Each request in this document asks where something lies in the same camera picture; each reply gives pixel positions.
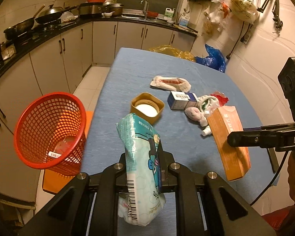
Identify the white plastic bottle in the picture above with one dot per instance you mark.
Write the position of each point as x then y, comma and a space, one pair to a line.
206, 131

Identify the grey kitchen cabinets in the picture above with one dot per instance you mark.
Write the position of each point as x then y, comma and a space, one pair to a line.
55, 60

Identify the red plastic mesh basket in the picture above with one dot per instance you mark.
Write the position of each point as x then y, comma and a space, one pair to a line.
50, 134

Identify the yellow plastic bag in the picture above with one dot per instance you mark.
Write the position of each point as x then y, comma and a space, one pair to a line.
172, 51

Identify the blue white carton box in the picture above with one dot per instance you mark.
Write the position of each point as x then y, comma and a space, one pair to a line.
182, 100

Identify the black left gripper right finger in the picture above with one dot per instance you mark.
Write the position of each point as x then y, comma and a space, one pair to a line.
206, 204

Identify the orange cardboard box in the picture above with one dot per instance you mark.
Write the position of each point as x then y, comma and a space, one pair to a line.
235, 159

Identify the teal white tissue pack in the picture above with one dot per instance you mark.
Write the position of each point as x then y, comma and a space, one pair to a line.
143, 202

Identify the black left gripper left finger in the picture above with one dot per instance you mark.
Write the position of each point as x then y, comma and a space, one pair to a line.
87, 205

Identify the blue plastic bag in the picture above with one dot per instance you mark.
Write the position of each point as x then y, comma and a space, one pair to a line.
214, 59

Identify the green white detergent jug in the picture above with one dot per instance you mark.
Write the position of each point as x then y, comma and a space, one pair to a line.
169, 13

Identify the white sock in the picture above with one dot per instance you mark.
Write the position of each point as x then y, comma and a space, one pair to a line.
208, 103

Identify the steel wok lid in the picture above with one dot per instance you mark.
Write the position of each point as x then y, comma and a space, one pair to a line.
51, 10

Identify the white red plastic wrapper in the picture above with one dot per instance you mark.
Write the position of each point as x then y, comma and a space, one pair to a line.
171, 84

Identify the dark cooking pot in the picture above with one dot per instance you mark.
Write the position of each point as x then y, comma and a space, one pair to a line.
115, 8

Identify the red crumpled snack bag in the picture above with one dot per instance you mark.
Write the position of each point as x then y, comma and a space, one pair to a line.
222, 98

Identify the steel kitchen faucet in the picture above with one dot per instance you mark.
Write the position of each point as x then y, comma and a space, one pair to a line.
145, 8

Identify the hanging white plastic bag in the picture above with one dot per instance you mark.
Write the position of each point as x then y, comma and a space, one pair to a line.
245, 10

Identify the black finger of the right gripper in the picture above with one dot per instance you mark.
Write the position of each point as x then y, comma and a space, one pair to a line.
281, 137

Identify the black wok with handle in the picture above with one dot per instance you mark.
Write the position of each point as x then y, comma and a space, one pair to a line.
21, 27

